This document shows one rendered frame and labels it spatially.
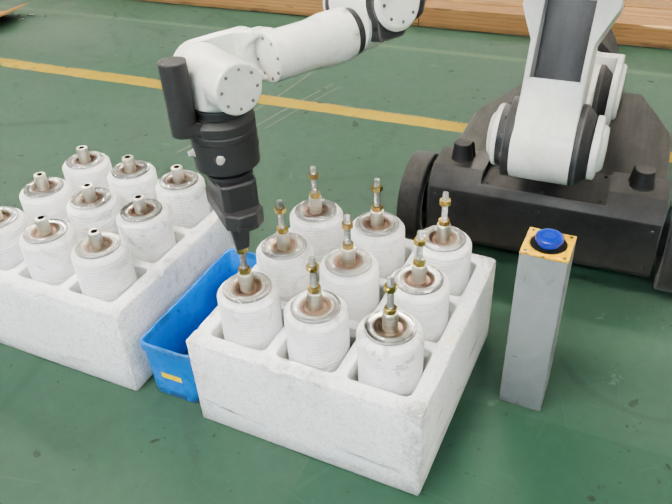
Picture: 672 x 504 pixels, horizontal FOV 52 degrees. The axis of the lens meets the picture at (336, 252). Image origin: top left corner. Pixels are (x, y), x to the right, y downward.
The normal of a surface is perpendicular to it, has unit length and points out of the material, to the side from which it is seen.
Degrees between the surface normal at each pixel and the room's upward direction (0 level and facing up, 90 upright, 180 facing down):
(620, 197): 45
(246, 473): 0
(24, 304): 90
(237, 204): 90
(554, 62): 65
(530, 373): 90
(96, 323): 90
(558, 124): 51
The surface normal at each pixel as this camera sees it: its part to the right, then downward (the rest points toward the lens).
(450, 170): -0.32, -0.18
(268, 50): -0.80, 0.40
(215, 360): -0.43, 0.54
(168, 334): 0.91, 0.18
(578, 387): -0.04, -0.81
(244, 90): 0.60, 0.44
